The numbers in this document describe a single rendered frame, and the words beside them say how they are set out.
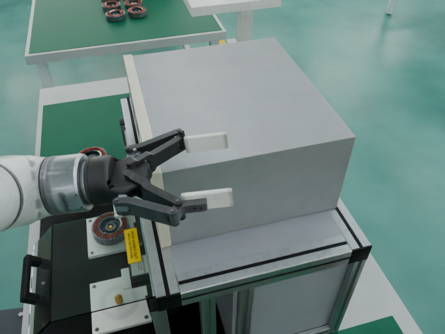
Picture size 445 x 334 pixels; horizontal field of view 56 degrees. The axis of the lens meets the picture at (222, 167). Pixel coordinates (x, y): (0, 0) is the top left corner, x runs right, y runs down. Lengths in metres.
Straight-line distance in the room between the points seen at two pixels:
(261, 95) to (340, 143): 0.20
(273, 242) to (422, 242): 1.69
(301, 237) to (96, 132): 1.12
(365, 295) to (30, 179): 0.95
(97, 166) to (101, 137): 1.13
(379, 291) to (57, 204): 0.94
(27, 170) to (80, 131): 1.17
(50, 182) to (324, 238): 0.54
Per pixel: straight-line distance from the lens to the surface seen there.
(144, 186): 0.61
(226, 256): 0.85
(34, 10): 3.04
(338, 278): 0.99
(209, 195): 0.57
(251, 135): 0.79
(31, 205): 0.65
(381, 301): 1.29
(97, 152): 1.64
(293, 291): 0.96
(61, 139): 1.80
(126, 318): 1.18
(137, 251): 0.93
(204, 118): 0.83
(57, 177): 0.64
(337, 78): 3.65
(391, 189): 2.71
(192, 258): 0.84
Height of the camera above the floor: 1.81
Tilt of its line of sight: 43 degrees down
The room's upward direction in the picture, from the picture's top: straight up
